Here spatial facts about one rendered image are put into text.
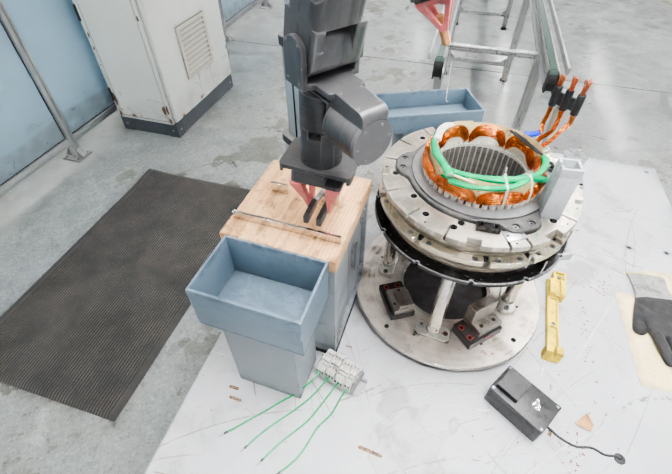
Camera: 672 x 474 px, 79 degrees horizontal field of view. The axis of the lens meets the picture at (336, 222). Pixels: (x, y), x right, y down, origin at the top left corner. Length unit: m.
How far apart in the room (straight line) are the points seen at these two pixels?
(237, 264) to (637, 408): 0.74
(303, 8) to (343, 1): 0.04
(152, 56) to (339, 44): 2.32
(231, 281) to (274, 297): 0.08
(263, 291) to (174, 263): 1.45
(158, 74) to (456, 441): 2.48
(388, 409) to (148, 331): 1.30
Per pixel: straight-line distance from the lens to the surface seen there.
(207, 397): 0.82
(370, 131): 0.44
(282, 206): 0.67
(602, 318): 1.02
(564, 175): 0.63
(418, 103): 1.03
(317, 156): 0.53
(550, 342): 0.93
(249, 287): 0.67
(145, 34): 2.70
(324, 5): 0.42
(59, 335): 2.06
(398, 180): 0.67
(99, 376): 1.88
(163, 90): 2.82
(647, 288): 1.12
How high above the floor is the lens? 1.51
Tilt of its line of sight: 45 degrees down
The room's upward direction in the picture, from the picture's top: straight up
